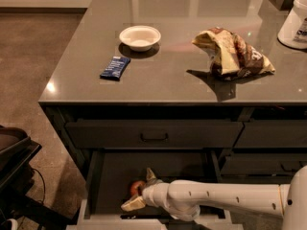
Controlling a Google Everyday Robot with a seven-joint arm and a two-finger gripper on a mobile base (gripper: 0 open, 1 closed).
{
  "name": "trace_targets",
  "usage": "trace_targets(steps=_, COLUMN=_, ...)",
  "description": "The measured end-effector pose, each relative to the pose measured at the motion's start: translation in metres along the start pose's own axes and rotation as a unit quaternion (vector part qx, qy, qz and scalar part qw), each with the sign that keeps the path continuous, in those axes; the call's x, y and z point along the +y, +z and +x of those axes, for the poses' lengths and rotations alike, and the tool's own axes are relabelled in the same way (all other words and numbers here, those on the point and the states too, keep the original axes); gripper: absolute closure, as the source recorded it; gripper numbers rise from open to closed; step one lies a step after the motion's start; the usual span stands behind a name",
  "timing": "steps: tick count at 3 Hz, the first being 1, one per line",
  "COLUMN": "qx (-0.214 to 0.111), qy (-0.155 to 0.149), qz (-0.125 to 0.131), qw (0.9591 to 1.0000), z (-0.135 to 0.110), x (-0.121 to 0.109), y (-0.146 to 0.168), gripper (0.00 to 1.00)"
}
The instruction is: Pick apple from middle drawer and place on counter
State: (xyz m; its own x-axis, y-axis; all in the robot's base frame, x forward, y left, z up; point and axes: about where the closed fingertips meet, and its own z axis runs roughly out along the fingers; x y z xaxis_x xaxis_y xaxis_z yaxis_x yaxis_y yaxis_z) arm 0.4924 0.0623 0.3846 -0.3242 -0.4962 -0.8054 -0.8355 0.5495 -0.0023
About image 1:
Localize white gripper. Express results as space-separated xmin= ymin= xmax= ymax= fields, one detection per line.
xmin=121 ymin=168 xmax=170 ymax=212

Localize red apple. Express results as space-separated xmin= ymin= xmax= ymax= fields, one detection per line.
xmin=130 ymin=180 xmax=146 ymax=196

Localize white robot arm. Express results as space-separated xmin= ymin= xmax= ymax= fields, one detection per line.
xmin=122 ymin=167 xmax=307 ymax=230

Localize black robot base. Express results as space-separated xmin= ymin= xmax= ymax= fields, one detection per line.
xmin=0 ymin=126 xmax=77 ymax=230

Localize open grey middle drawer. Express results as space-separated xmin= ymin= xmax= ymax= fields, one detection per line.
xmin=67 ymin=150 xmax=244 ymax=230

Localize closed grey top drawer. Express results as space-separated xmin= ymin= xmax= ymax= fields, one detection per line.
xmin=65 ymin=120 xmax=243 ymax=149

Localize right middle drawer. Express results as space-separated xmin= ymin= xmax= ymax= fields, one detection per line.
xmin=221 ymin=153 xmax=307 ymax=175

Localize grey counter cabinet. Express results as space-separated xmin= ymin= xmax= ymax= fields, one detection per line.
xmin=37 ymin=0 xmax=307 ymax=230

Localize right top drawer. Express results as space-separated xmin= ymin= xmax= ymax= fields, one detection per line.
xmin=235 ymin=120 xmax=307 ymax=149

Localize blue snack bar wrapper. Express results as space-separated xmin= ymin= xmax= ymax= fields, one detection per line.
xmin=100 ymin=57 xmax=130 ymax=81

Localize white bowl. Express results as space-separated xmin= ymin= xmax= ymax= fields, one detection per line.
xmin=119 ymin=26 xmax=161 ymax=52

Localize brown crumpled chip bag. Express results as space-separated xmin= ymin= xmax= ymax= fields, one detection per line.
xmin=192 ymin=27 xmax=275 ymax=81

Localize white plastic canister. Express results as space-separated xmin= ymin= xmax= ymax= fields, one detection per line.
xmin=277 ymin=0 xmax=307 ymax=50

